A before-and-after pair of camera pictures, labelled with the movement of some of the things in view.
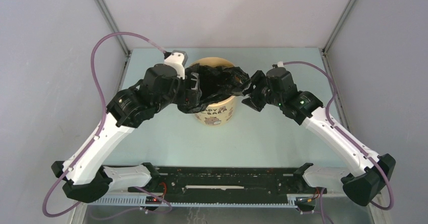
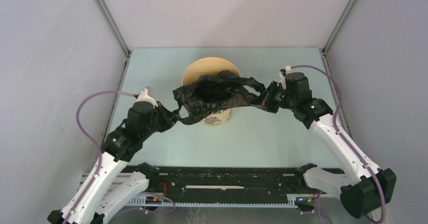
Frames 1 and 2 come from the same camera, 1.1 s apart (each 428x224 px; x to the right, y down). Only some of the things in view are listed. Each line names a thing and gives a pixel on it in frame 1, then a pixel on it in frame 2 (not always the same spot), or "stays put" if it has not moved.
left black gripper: x=195 y=92 to x=170 y=118
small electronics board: x=152 y=200 stays put
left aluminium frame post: x=101 y=1 stays put
